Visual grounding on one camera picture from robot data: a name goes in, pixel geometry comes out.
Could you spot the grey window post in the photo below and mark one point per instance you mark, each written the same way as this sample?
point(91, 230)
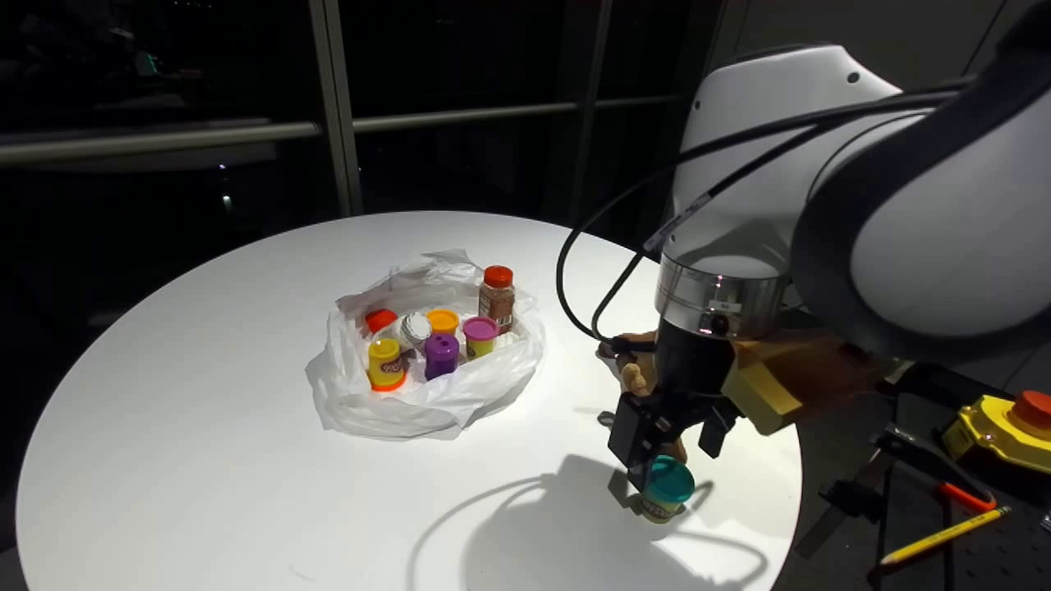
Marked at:
point(331, 109)

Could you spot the grey horizontal window rail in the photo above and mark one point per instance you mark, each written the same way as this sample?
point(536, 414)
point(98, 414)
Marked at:
point(165, 139)

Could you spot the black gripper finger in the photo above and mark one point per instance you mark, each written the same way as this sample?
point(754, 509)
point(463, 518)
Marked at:
point(632, 449)
point(713, 429)

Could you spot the yellow lid orange tub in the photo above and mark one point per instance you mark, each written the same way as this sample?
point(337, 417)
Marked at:
point(385, 362)

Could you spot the yellow wrist camera mount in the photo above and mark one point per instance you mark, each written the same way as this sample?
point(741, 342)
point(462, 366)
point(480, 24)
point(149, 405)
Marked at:
point(800, 379)

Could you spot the pink lid dough tub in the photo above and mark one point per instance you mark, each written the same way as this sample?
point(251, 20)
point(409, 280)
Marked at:
point(480, 335)

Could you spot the brown bottle orange cap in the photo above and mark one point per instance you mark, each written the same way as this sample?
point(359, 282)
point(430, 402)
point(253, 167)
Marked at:
point(496, 297)

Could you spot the yellow emergency stop box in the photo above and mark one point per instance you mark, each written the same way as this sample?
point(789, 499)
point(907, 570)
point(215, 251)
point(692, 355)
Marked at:
point(1001, 429)

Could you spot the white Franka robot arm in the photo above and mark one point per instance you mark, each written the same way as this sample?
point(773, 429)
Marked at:
point(939, 219)

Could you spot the teal lid dough tub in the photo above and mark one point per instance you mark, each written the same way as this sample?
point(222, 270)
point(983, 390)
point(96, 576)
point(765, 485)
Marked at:
point(669, 479)

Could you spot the purple lid dough tub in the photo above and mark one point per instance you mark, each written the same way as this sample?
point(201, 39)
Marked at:
point(441, 355)

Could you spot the white plastic bag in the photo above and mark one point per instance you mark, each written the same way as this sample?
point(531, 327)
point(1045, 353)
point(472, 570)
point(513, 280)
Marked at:
point(480, 382)

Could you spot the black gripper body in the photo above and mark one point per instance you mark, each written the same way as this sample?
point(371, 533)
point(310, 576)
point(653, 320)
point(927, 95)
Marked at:
point(673, 389)

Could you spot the yellow pencil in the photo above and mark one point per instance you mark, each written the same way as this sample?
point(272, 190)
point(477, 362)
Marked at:
point(939, 535)

